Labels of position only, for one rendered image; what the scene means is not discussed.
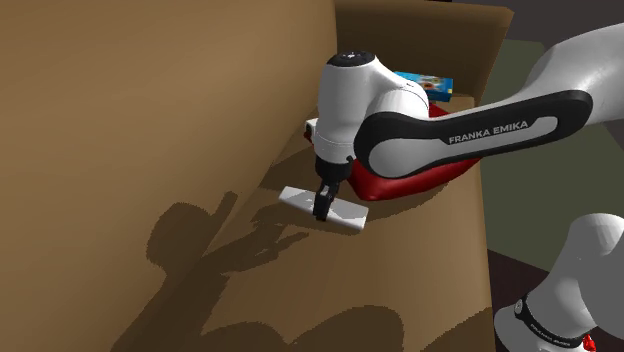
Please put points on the blue printed box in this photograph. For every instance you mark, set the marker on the blue printed box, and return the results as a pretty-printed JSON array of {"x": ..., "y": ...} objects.
[{"x": 431, "y": 85}]

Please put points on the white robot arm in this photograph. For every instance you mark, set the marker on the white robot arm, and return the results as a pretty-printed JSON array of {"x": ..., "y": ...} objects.
[{"x": 351, "y": 97}]

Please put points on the red cushion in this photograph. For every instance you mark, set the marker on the red cushion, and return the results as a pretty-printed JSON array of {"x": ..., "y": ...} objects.
[{"x": 414, "y": 180}]

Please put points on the white flat rectangular device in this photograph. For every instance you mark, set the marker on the white flat rectangular device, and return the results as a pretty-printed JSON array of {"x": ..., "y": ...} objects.
[{"x": 348, "y": 214}]

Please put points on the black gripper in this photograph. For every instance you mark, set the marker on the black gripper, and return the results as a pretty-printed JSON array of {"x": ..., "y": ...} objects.
[{"x": 332, "y": 170}]

